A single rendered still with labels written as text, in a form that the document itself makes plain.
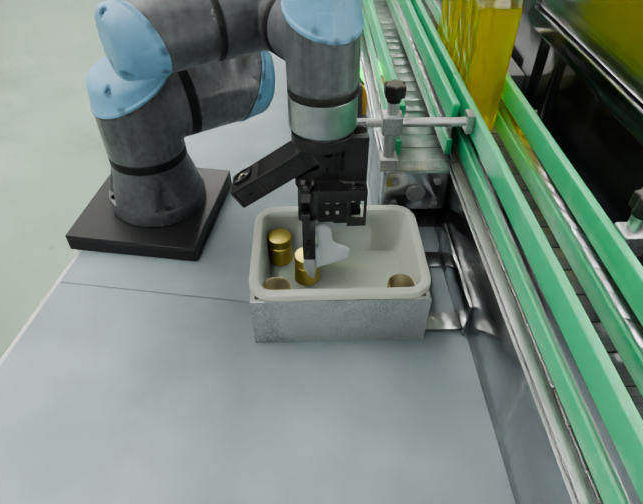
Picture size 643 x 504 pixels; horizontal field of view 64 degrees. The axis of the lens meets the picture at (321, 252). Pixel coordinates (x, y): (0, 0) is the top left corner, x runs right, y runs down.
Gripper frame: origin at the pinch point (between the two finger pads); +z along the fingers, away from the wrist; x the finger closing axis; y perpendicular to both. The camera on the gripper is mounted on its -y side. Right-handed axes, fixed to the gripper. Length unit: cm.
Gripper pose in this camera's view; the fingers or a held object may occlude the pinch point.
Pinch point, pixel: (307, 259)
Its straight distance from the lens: 70.9
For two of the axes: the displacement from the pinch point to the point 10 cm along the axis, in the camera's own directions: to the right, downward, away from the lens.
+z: 0.0, 7.4, 6.8
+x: -0.4, -6.8, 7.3
